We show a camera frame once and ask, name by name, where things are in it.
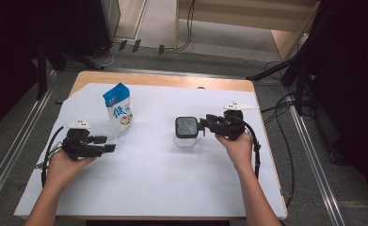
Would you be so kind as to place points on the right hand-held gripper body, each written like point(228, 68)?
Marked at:
point(232, 125)

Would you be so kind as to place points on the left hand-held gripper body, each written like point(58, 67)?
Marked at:
point(78, 147)

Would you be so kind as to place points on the clear jar with black lid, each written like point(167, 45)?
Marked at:
point(186, 128)

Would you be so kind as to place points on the blue and white bag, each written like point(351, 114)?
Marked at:
point(119, 109)

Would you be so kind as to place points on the person's left hand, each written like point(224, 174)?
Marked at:
point(65, 168)

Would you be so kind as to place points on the person's right hand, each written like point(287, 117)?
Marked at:
point(239, 150)

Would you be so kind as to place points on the white paper sheet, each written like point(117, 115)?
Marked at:
point(172, 188)

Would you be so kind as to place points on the black metal stand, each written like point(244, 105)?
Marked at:
point(42, 72)
point(297, 69)

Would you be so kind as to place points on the black tape strip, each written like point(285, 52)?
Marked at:
point(122, 45)
point(136, 45)
point(161, 49)

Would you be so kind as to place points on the light wooden shelf unit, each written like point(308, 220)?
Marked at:
point(235, 12)

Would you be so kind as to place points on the grey cabinet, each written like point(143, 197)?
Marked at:
point(111, 15)

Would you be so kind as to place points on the metal floor rail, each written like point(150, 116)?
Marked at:
point(316, 163)
point(15, 147)

